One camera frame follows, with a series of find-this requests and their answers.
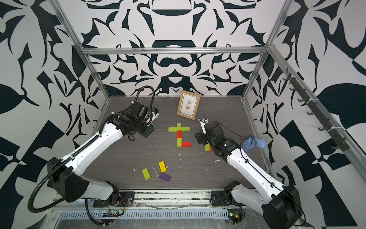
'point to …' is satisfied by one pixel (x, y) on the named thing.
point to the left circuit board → (112, 213)
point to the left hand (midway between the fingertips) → (148, 124)
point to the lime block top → (172, 129)
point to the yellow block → (162, 166)
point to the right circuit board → (235, 215)
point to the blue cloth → (249, 142)
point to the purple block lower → (165, 177)
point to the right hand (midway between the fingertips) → (205, 126)
